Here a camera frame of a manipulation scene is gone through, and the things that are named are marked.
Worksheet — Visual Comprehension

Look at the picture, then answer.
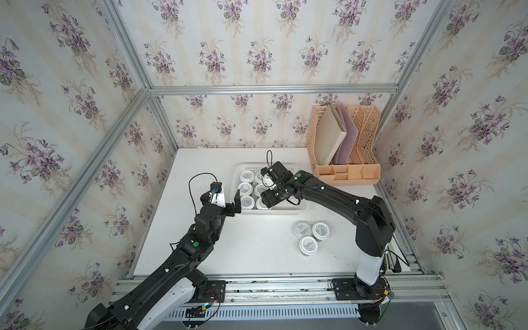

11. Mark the small circuit board with wires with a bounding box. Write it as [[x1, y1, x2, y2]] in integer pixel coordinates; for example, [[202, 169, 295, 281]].
[[184, 306, 208, 319]]

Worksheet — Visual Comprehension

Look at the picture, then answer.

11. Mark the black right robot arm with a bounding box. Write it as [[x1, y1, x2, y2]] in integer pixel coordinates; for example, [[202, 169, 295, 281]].
[[261, 162, 395, 302]]

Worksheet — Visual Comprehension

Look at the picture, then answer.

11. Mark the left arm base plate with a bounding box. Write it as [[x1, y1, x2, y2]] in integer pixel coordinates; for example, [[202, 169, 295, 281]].
[[188, 280, 227, 303]]

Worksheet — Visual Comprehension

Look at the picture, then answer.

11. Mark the beige folder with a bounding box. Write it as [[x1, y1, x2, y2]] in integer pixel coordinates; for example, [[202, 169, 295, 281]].
[[314, 105, 347, 166]]

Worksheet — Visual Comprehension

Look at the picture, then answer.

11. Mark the white perforated plastic basket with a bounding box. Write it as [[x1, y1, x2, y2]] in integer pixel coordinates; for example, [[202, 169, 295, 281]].
[[230, 164, 310, 215]]

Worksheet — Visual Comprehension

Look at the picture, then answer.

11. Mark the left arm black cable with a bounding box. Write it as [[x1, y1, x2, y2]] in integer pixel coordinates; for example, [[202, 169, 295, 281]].
[[188, 172, 219, 217]]

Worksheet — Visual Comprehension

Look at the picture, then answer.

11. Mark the yogurt cup row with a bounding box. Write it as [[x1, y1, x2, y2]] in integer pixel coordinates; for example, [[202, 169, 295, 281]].
[[312, 222, 330, 241], [299, 236, 318, 257], [254, 184, 268, 198], [238, 182, 253, 196], [239, 170, 255, 184], [256, 197, 269, 210], [254, 172, 263, 184], [294, 221, 312, 240], [241, 195, 256, 210]]

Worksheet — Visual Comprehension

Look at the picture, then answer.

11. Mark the aluminium mounting rail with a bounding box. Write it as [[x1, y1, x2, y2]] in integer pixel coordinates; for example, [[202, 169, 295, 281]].
[[108, 274, 451, 309]]

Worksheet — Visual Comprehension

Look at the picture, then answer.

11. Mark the yogurt cup front row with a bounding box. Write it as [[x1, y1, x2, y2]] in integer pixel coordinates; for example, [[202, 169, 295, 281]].
[[299, 236, 318, 257], [254, 184, 268, 198], [254, 172, 263, 184], [238, 182, 253, 196]]

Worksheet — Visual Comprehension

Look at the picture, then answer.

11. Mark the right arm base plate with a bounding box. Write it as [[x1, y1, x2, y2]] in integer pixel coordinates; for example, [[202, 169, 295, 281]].
[[330, 276, 391, 302]]

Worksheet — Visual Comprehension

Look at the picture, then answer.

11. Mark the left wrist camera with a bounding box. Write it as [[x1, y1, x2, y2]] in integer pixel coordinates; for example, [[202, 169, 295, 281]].
[[209, 181, 226, 208]]

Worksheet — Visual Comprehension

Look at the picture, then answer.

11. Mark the yogurt cup back row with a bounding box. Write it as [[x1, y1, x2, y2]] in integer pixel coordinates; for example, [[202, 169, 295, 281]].
[[256, 197, 269, 210], [294, 221, 312, 240], [241, 195, 256, 210], [312, 222, 330, 241], [239, 170, 255, 184]]

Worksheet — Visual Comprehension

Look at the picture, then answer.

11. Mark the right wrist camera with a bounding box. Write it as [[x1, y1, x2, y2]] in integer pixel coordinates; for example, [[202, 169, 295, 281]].
[[261, 168, 275, 189]]

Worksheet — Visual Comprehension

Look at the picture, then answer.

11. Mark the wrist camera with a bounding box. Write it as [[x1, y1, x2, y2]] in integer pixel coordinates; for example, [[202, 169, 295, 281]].
[[261, 168, 275, 189], [209, 181, 226, 208]]

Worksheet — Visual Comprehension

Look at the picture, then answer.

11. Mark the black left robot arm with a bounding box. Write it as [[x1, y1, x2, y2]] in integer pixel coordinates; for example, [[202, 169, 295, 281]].
[[85, 191, 241, 329]]

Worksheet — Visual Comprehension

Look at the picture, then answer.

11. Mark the peach plastic file organizer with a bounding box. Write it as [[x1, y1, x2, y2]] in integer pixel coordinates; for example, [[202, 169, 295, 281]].
[[307, 105, 381, 186]]

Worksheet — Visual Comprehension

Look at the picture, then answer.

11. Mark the purple folder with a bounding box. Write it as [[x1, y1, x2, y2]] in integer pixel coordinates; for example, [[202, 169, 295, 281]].
[[332, 103, 359, 165]]

